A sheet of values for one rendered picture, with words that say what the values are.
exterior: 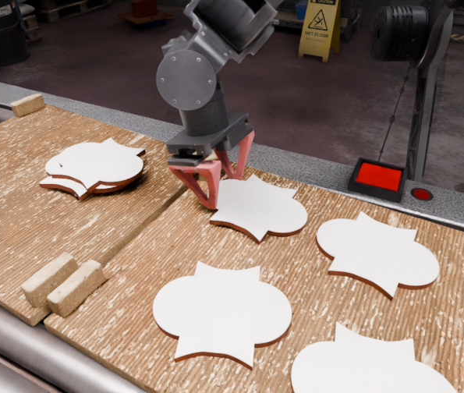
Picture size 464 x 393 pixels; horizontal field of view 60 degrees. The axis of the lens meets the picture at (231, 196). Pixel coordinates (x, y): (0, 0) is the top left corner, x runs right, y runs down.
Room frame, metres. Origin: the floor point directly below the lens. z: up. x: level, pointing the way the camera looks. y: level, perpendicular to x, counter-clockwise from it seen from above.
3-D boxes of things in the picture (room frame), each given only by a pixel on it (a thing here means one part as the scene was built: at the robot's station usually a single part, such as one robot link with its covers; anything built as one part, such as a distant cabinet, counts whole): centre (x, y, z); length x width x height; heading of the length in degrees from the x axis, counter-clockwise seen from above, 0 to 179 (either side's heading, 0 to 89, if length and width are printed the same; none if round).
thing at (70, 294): (0.27, 0.16, 0.95); 0.06 x 0.02 x 0.03; 151
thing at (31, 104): (0.71, 0.39, 0.95); 0.06 x 0.02 x 0.03; 149
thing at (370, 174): (0.50, -0.23, 0.92); 0.06 x 0.06 x 0.01; 64
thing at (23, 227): (0.50, 0.29, 0.93); 0.41 x 0.35 x 0.02; 59
